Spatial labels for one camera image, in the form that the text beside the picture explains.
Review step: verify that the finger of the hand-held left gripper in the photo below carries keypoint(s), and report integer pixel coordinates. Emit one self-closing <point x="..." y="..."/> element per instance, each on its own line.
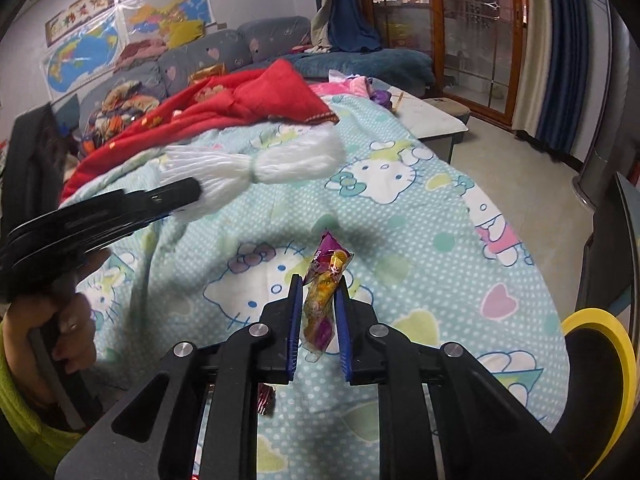
<point x="142" y="221"/>
<point x="175" y="192"/>

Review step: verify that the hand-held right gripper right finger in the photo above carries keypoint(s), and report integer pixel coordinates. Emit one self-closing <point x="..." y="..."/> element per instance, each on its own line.
<point x="342" y="330"/>

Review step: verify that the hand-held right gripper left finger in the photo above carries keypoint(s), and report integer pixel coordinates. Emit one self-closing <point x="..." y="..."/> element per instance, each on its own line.
<point x="295" y="320"/>

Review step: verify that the purple snack packet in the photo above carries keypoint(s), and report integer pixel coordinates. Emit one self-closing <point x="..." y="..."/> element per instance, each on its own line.
<point x="322" y="300"/>

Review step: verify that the black bin with yellow rim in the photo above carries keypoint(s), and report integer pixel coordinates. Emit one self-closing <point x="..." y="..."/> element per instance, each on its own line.
<point x="590" y="317"/>

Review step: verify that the person's left forearm green sleeve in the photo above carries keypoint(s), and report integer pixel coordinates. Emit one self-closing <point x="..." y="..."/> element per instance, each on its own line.
<point x="20" y="425"/>

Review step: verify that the person's left hand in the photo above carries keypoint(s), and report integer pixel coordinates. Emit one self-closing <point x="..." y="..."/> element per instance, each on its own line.
<point x="75" y="330"/>

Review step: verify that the red candy wrapper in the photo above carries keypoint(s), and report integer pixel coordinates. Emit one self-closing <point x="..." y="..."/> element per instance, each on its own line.
<point x="265" y="400"/>

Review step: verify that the printed cartoon cat blanket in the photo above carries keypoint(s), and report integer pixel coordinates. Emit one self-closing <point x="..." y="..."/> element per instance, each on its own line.
<point x="400" y="260"/>

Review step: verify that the colourful patterned blanket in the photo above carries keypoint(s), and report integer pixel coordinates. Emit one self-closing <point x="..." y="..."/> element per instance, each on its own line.
<point x="120" y="105"/>

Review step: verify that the red garment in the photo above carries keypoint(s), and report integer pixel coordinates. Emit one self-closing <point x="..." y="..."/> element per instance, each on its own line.
<point x="225" y="100"/>

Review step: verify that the white knitted cloth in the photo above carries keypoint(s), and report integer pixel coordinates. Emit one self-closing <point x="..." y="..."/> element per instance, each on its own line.
<point x="300" y="155"/>

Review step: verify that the maroon cloth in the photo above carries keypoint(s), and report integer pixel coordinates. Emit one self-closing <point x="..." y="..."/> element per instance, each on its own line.
<point x="142" y="52"/>

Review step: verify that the grey sofa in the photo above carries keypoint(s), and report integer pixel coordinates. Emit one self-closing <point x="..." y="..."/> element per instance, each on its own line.
<point x="225" y="45"/>

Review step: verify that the yellow cloth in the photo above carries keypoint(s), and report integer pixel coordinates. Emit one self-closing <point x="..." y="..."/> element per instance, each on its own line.
<point x="185" y="34"/>

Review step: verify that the world map poster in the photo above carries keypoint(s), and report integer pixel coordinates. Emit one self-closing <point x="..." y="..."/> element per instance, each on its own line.
<point x="80" y="55"/>

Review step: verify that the country map poster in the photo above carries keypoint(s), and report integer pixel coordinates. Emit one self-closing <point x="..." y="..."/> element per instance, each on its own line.
<point x="165" y="10"/>

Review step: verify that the pink cloth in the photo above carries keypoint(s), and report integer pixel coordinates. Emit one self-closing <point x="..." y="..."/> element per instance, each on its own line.
<point x="335" y="87"/>

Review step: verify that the purple cloth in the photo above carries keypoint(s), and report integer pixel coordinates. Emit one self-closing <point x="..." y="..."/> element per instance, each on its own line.
<point x="381" y="97"/>

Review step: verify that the white top coffee table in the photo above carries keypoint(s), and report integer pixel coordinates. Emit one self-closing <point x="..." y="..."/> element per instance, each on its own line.
<point x="435" y="115"/>

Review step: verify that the wooden stick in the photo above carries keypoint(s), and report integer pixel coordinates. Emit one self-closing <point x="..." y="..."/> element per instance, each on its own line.
<point x="401" y="101"/>

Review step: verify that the blue plush blanket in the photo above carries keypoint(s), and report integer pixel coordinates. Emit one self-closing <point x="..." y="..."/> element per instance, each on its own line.
<point x="390" y="65"/>

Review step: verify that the blue hanging cloth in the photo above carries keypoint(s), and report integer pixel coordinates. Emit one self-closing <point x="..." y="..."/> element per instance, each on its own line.
<point x="350" y="5"/>

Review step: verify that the beige curtain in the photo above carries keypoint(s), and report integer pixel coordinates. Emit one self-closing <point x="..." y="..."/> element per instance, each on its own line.
<point x="530" y="85"/>

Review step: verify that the wooden glass door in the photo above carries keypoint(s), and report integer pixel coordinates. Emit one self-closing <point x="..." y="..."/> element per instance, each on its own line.
<point x="450" y="30"/>

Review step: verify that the grey tower air conditioner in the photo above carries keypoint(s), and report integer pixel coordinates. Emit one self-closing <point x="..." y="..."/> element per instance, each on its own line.
<point x="615" y="110"/>

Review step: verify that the blue curtain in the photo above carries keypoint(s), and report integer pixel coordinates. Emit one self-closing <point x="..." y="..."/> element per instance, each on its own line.
<point x="570" y="60"/>

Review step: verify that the embroidered wall banner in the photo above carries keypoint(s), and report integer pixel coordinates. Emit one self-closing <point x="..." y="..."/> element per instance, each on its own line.
<point x="80" y="10"/>

